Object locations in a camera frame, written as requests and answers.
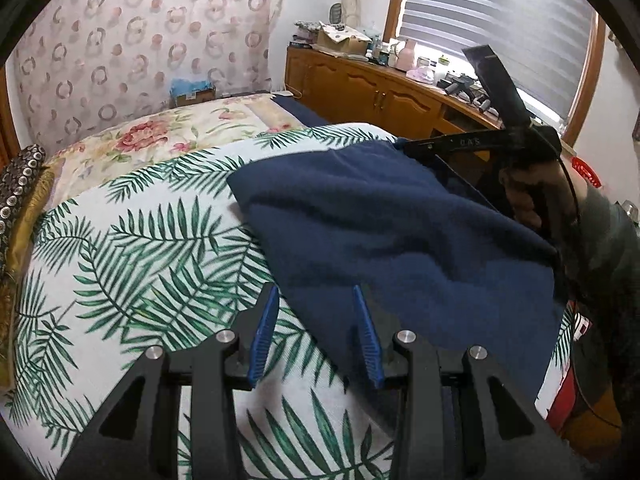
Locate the navy blanket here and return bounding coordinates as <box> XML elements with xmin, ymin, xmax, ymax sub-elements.
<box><xmin>272</xmin><ymin>92</ymin><xmax>347</xmax><ymax>129</ymax></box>

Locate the striped window blind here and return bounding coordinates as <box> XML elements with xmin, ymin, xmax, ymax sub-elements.
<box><xmin>397</xmin><ymin>0</ymin><xmax>599</xmax><ymax>122</ymax></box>

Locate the golden pillow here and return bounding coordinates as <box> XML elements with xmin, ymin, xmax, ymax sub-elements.
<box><xmin>0</xmin><ymin>166</ymin><xmax>57</xmax><ymax>392</ymax></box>

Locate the dark dotted pillow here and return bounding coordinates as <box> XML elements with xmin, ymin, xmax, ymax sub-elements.
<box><xmin>0</xmin><ymin>144</ymin><xmax>49</xmax><ymax>257</ymax></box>

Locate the pink jug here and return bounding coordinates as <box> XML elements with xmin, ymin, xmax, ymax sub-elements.
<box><xmin>396</xmin><ymin>38</ymin><xmax>419</xmax><ymax>72</ymax></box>

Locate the navy sweatshirt with orange print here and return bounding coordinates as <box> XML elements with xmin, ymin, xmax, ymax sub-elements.
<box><xmin>226</xmin><ymin>138</ymin><xmax>574</xmax><ymax>407</ymax></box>

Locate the person's right hand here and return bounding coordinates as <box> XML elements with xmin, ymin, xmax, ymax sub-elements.
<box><xmin>500</xmin><ymin>161</ymin><xmax>551</xmax><ymax>231</ymax></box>

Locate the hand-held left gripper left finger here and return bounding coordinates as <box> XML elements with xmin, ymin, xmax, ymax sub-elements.
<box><xmin>55</xmin><ymin>285</ymin><xmax>280</xmax><ymax>480</ymax></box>

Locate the wooden window frame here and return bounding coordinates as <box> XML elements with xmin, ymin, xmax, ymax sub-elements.
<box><xmin>384</xmin><ymin>0</ymin><xmax>609</xmax><ymax>147</ymax></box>

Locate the wooden cabinet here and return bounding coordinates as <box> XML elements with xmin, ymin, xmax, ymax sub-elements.
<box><xmin>284</xmin><ymin>46</ymin><xmax>507</xmax><ymax>162</ymax></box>

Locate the ring patterned curtain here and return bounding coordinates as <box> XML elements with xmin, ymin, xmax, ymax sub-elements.
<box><xmin>9</xmin><ymin>0</ymin><xmax>289</xmax><ymax>155</ymax></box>

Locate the palm leaf bed sheet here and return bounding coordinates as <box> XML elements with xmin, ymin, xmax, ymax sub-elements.
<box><xmin>0</xmin><ymin>122</ymin><xmax>576</xmax><ymax>480</ymax></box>

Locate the small cardboard box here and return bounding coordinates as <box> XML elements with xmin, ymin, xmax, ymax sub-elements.
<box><xmin>172</xmin><ymin>87</ymin><xmax>217</xmax><ymax>108</ymax></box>

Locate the blue plastic bag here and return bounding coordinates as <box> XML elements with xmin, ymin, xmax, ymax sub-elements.
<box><xmin>170</xmin><ymin>77</ymin><xmax>214</xmax><ymax>97</ymax></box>

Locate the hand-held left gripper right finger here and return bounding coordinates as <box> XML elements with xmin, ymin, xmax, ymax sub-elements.
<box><xmin>352</xmin><ymin>286</ymin><xmax>586</xmax><ymax>480</ymax></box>

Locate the floral bedspread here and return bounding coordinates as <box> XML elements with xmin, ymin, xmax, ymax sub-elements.
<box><xmin>44</xmin><ymin>92</ymin><xmax>322</xmax><ymax>212</ymax></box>

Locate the person's right forearm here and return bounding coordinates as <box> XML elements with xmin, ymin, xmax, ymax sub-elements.
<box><xmin>554</xmin><ymin>175</ymin><xmax>640</xmax><ymax>313</ymax></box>

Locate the open cardboard box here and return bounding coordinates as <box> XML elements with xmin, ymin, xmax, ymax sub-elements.
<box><xmin>311</xmin><ymin>24</ymin><xmax>372</xmax><ymax>57</ymax></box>

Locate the red plastic object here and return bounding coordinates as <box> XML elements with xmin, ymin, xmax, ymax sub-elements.
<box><xmin>570</xmin><ymin>156</ymin><xmax>604</xmax><ymax>189</ymax></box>

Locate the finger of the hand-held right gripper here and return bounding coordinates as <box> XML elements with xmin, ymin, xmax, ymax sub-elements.
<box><xmin>402</xmin><ymin>135</ymin><xmax>451</xmax><ymax>159</ymax></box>

